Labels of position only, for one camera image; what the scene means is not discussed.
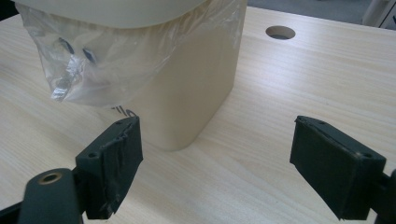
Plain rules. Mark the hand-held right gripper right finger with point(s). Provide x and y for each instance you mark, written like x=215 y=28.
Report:
x=336 y=174

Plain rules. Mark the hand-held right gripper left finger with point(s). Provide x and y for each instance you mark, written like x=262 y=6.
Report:
x=109 y=168

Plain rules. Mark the cream square waste bin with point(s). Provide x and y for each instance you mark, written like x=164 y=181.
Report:
x=193 y=93

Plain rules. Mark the clear plastic bin bag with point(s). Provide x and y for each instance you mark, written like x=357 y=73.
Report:
x=102 y=71

